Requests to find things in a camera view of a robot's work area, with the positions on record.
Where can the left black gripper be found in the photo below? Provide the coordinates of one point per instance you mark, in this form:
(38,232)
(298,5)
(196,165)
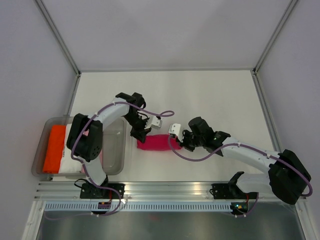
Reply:
(141,131)

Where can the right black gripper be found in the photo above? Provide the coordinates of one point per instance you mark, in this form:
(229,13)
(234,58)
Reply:
(184,133)

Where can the magenta t shirt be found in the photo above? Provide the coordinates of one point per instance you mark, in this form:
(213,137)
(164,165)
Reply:
(158,143)

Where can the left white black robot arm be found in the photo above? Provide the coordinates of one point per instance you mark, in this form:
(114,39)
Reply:
(85,139)

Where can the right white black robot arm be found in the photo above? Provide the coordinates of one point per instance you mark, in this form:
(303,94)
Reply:
(281,173)

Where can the clear plastic bin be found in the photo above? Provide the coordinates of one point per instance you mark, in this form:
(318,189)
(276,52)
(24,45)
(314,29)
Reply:
(113,148)

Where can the pink rolled t shirt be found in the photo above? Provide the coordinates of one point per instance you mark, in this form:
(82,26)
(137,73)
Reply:
(100,154)

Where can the white rolled t shirt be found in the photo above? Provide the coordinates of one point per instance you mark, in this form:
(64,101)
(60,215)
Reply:
(67,164)

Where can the orange rolled t shirt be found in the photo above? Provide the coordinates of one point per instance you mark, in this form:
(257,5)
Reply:
(55,147)

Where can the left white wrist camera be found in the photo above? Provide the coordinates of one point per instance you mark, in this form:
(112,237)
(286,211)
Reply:
(154,123)

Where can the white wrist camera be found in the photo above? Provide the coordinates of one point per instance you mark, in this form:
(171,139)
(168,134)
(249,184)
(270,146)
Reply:
(175,129)
(154,123)

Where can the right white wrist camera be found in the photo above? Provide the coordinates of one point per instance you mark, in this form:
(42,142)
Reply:
(175,129)

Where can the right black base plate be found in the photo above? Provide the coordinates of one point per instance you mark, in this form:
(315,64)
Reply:
(222,191)

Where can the aluminium mounting rail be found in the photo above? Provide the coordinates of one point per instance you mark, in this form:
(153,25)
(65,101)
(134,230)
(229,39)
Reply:
(135,191)

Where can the white slotted cable duct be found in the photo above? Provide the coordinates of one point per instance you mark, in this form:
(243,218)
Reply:
(140,206)

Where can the left aluminium frame post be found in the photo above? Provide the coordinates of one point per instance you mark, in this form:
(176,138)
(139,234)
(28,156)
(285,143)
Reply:
(57,35)

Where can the aluminium frame post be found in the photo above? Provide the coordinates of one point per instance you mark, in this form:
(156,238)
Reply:
(275,34)
(57,35)

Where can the right aluminium frame post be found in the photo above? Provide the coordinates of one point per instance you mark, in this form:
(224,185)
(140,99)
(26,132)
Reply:
(275,34)

